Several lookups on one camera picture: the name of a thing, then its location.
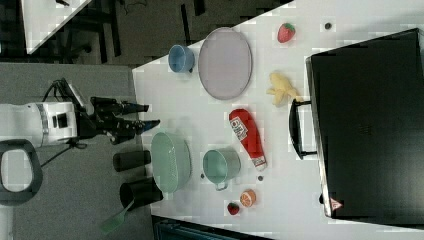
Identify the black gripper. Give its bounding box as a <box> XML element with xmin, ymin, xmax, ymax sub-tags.
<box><xmin>77</xmin><ymin>97</ymin><xmax>160</xmax><ymax>145</ymax></box>

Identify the red plush ketchup bottle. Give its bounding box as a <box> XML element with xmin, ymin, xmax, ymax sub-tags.
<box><xmin>229</xmin><ymin>109</ymin><xmax>267</xmax><ymax>171</ymax></box>

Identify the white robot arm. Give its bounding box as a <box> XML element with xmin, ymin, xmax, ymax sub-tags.
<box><xmin>1</xmin><ymin>97</ymin><xmax>160</xmax><ymax>206</ymax></box>

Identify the green oval strainer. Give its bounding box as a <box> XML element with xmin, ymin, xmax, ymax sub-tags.
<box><xmin>151</xmin><ymin>132</ymin><xmax>192</xmax><ymax>193</ymax></box>

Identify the blue cup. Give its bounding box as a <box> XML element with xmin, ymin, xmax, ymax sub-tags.
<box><xmin>168</xmin><ymin>45</ymin><xmax>195</xmax><ymax>73</ymax></box>

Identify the black utensil cup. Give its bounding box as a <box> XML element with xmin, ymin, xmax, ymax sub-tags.
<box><xmin>119</xmin><ymin>177</ymin><xmax>163</xmax><ymax>211</ymax></box>

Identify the green metal cup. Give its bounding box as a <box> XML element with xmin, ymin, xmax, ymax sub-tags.
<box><xmin>203</xmin><ymin>147</ymin><xmax>241</xmax><ymax>191</ymax></box>

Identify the purple round plate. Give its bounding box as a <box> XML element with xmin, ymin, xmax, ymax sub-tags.
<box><xmin>198</xmin><ymin>27</ymin><xmax>252</xmax><ymax>100</ymax></box>

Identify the green spatula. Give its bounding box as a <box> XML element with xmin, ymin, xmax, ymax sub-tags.
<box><xmin>100</xmin><ymin>200</ymin><xmax>134</xmax><ymax>235</ymax></box>

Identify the small red strawberry toy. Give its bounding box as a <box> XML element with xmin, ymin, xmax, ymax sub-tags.
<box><xmin>227</xmin><ymin>202</ymin><xmax>240</xmax><ymax>215</ymax></box>

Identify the orange slice toy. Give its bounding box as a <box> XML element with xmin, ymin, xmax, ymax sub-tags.
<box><xmin>240</xmin><ymin>189</ymin><xmax>256</xmax><ymax>207</ymax></box>

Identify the yellow peeled banana toy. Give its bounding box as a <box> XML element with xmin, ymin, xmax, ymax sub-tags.
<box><xmin>266</xmin><ymin>73</ymin><xmax>303</xmax><ymax>106</ymax></box>

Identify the large red strawberry toy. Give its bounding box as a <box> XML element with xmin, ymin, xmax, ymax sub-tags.
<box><xmin>277</xmin><ymin>23</ymin><xmax>296</xmax><ymax>43</ymax></box>

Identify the black toaster oven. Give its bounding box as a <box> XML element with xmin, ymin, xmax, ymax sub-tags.
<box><xmin>305</xmin><ymin>28</ymin><xmax>424</xmax><ymax>229</ymax></box>

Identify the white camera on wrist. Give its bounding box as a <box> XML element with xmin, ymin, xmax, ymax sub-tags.
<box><xmin>64</xmin><ymin>83</ymin><xmax>86</xmax><ymax>109</ymax></box>

